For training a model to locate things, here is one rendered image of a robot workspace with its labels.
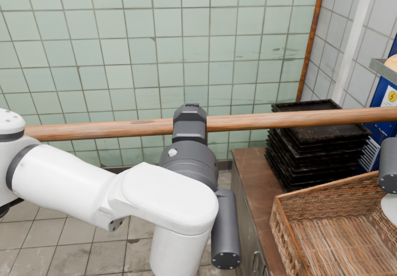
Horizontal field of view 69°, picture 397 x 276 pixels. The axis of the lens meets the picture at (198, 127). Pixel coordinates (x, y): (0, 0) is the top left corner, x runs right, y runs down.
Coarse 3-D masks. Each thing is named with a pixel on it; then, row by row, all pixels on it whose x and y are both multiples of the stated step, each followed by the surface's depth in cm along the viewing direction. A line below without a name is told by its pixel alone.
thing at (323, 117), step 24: (144, 120) 52; (168, 120) 52; (216, 120) 53; (240, 120) 53; (264, 120) 53; (288, 120) 53; (312, 120) 54; (336, 120) 54; (360, 120) 55; (384, 120) 55
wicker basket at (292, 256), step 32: (320, 192) 103; (352, 192) 104; (384, 192) 106; (288, 224) 92; (320, 224) 110; (352, 224) 110; (384, 224) 106; (288, 256) 95; (320, 256) 99; (352, 256) 99; (384, 256) 98
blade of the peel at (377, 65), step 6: (372, 60) 80; (378, 60) 80; (384, 60) 80; (372, 66) 80; (378, 66) 77; (384, 66) 75; (378, 72) 78; (384, 72) 75; (390, 72) 73; (396, 72) 71; (390, 78) 74; (396, 78) 71; (396, 84) 72
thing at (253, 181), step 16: (240, 160) 142; (256, 160) 142; (240, 176) 133; (256, 176) 133; (272, 176) 133; (240, 192) 136; (256, 192) 125; (272, 192) 125; (240, 208) 138; (256, 208) 117; (240, 224) 141; (256, 224) 111; (240, 240) 143; (256, 240) 112; (272, 240) 105; (320, 240) 105; (256, 256) 114; (272, 256) 100; (256, 272) 115; (272, 272) 95
